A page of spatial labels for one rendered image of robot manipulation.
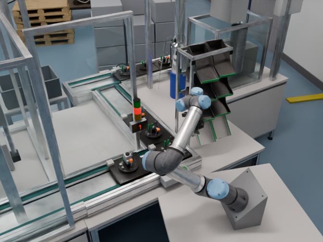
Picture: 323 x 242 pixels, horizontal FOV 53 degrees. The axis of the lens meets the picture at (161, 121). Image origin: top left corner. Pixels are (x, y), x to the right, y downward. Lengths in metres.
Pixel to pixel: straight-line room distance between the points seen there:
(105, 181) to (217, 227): 0.81
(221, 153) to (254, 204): 0.71
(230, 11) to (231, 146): 1.23
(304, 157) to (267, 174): 1.70
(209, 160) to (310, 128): 2.39
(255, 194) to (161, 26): 3.35
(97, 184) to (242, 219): 0.97
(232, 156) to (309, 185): 1.42
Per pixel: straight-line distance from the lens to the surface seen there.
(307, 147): 4.35
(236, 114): 3.53
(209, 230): 2.10
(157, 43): 4.96
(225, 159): 2.57
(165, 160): 1.67
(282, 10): 3.45
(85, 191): 2.27
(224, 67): 2.34
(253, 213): 2.07
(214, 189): 1.93
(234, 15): 3.18
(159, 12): 4.81
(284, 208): 2.33
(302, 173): 3.96
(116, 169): 2.31
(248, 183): 2.10
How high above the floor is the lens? 2.54
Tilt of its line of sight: 35 degrees down
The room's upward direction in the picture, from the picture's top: straight up
